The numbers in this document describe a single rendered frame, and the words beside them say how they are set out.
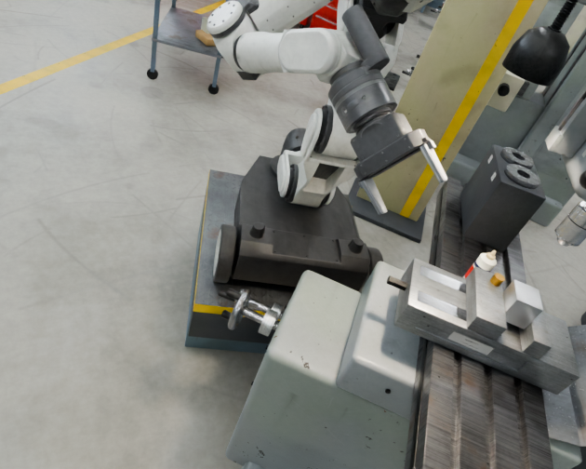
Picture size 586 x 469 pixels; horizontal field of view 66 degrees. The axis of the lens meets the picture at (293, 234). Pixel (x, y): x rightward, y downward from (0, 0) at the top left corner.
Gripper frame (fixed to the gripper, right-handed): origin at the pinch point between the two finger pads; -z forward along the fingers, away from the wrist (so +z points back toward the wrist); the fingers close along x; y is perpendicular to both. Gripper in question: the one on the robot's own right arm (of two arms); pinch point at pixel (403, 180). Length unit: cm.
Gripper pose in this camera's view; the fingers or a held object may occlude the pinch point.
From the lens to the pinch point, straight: 71.4
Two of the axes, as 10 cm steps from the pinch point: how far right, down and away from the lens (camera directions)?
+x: 7.3, -4.1, -5.5
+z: -4.3, -9.0, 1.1
